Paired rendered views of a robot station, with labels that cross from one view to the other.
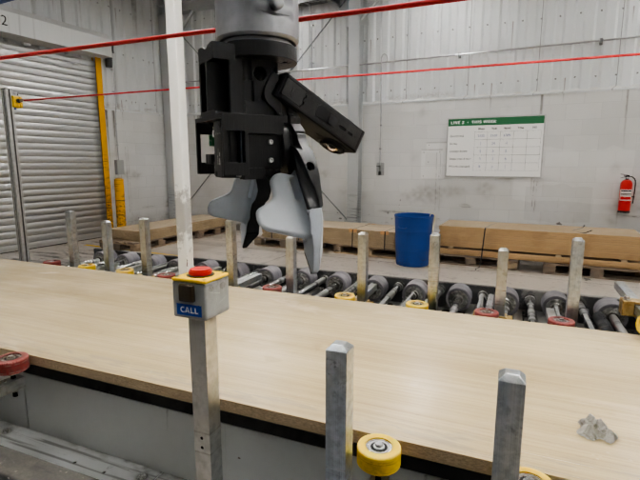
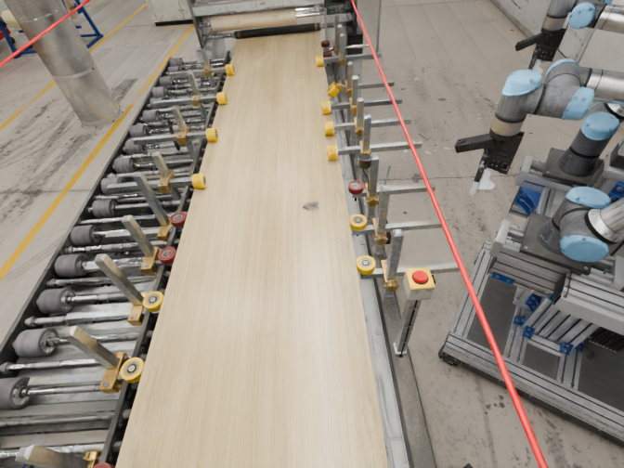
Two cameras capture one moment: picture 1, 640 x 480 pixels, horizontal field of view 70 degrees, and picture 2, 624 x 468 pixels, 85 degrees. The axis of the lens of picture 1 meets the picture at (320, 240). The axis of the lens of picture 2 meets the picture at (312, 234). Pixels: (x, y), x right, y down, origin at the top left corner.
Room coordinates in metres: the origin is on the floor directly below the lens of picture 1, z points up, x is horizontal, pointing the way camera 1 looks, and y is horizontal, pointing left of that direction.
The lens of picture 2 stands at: (1.25, 0.62, 2.08)
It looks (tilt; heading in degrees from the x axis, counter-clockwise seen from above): 48 degrees down; 250
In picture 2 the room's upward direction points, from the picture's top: 7 degrees counter-clockwise
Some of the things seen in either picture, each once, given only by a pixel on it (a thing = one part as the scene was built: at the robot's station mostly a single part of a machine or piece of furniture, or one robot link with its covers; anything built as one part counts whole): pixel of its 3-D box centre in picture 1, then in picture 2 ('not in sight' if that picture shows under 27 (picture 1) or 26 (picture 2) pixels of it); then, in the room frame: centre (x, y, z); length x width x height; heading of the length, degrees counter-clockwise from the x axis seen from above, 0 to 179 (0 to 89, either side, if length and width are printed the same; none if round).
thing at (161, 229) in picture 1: (175, 226); not in sight; (8.59, 2.73, 0.23); 2.41 x 0.77 x 0.17; 155
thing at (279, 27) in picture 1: (259, 25); (507, 123); (0.44, 0.06, 1.54); 0.08 x 0.08 x 0.05
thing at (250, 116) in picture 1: (251, 116); (500, 149); (0.44, 0.06, 1.46); 0.09 x 0.08 x 0.12; 123
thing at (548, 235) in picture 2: not in sight; (565, 230); (0.13, 0.22, 1.09); 0.15 x 0.15 x 0.10
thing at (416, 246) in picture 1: (413, 238); not in sight; (6.36, -1.32, 0.36); 0.59 x 0.57 x 0.73; 153
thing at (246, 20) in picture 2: not in sight; (275, 18); (0.09, -2.88, 1.05); 1.43 x 0.12 x 0.12; 157
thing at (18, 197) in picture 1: (22, 191); not in sight; (2.60, 1.68, 1.25); 0.15 x 0.08 x 1.10; 67
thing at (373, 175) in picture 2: not in sight; (371, 194); (0.49, -0.49, 0.87); 0.03 x 0.03 x 0.48; 67
